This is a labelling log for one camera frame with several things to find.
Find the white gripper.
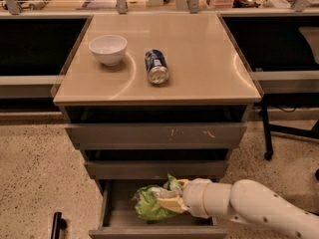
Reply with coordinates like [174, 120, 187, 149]
[157, 178, 233, 218]

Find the green rice chip bag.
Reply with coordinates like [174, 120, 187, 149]
[133, 174, 183, 223]

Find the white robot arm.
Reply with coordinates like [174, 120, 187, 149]
[153, 178, 319, 239]

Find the grey middle drawer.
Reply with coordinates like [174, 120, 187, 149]
[85, 160, 228, 179]

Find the grey drawer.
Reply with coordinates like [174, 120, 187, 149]
[66, 122, 246, 150]
[89, 180, 227, 239]
[85, 160, 228, 179]

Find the grey top drawer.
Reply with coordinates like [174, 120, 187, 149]
[66, 122, 246, 150]

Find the grey bottom drawer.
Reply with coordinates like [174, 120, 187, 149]
[89, 180, 227, 239]

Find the grey drawer cabinet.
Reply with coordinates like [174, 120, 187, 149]
[54, 13, 261, 239]

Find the black table leg with caster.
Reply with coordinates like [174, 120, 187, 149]
[259, 102, 319, 160]

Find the black object on floor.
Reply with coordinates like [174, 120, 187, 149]
[51, 212, 68, 239]

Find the blue soda can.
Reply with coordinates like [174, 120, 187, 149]
[145, 49, 169, 85]

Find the white ceramic bowl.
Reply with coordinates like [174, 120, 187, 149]
[89, 35, 128, 66]

